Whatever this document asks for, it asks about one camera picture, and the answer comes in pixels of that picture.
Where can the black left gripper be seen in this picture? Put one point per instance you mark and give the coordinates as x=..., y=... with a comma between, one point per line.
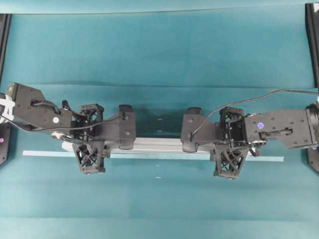
x=88, y=133

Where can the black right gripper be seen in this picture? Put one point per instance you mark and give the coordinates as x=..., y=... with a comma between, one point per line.
x=228, y=141

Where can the silver aluminium extrusion rail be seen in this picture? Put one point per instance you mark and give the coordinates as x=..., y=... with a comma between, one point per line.
x=150, y=145

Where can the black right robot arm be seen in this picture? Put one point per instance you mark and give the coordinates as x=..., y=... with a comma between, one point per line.
x=294, y=128

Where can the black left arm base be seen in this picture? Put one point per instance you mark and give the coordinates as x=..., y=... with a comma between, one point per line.
x=5, y=133

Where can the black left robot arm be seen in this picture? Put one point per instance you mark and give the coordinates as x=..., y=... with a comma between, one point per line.
x=26, y=108

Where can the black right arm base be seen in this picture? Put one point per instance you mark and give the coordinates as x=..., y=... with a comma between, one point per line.
x=313, y=158

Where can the light blue tape strip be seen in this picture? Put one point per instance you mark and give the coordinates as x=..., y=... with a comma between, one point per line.
x=170, y=156

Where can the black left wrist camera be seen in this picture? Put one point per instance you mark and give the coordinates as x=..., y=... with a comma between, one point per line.
x=127, y=127

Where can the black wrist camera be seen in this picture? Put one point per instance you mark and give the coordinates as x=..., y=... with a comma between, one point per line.
x=189, y=124
x=127, y=127

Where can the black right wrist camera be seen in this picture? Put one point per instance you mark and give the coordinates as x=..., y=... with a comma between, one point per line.
x=189, y=124

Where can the black left frame post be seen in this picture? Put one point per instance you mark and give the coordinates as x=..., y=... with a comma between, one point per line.
x=5, y=20

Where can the black frame post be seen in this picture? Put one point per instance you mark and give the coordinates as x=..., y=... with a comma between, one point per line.
x=312, y=28
x=5, y=20

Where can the black right frame post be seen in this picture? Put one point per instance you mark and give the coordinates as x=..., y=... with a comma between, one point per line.
x=312, y=28

